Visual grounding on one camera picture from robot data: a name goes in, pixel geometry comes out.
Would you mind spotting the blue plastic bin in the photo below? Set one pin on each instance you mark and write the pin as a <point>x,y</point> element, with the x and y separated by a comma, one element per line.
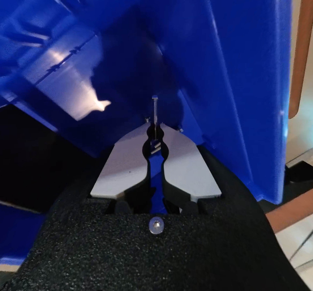
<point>220,51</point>

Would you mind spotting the silver bolt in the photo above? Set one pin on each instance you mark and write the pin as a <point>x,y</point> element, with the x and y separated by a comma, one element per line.
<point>155,112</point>
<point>158,145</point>
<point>153,149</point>

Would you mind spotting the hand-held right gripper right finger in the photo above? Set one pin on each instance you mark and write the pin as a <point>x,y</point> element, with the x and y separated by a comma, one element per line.
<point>190,168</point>

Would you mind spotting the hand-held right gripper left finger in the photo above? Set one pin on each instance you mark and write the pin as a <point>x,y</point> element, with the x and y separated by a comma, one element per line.
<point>119,168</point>

